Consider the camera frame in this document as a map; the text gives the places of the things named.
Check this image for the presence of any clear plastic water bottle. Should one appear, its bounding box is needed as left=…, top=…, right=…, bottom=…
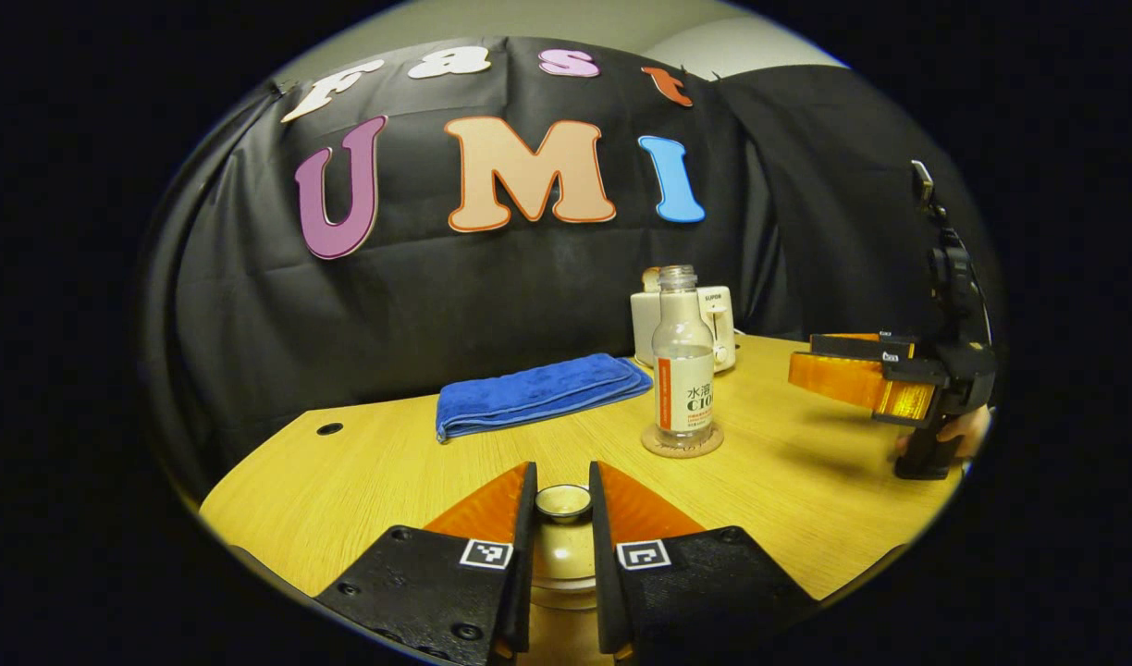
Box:
left=652, top=265, right=717, bottom=449

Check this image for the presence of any folded blue towel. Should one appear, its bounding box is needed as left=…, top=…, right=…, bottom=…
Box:
left=435, top=352, right=655, bottom=444

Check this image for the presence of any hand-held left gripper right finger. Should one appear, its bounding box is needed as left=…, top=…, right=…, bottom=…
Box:
left=588, top=461, right=821, bottom=666

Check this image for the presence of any round brown coaster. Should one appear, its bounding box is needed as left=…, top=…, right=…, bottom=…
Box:
left=641, top=423, right=725, bottom=460

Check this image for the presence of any black backdrop cloth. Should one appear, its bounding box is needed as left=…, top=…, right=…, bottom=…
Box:
left=141, top=37, right=1006, bottom=500

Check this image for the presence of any cream teacup lid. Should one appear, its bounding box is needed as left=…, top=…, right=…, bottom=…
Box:
left=530, top=483, right=597, bottom=584

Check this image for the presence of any cream toaster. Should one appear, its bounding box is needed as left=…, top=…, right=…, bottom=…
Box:
left=630, top=285, right=738, bottom=374

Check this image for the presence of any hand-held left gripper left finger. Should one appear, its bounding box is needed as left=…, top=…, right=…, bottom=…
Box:
left=314, top=461, right=539, bottom=666

